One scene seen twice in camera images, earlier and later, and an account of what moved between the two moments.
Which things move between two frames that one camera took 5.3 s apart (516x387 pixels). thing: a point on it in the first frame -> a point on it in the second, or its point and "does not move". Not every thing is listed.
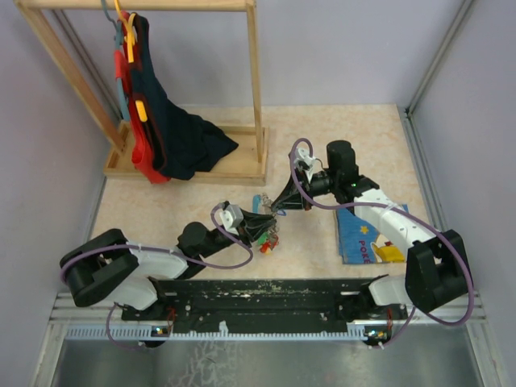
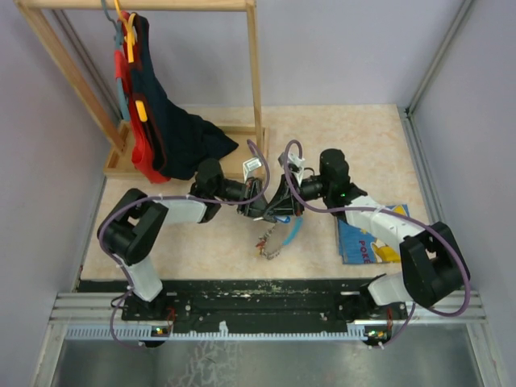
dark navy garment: (182, 140) does not move
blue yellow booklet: (360, 243) does not move
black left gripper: (249, 234) -> (253, 188)
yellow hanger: (130, 39) does not move
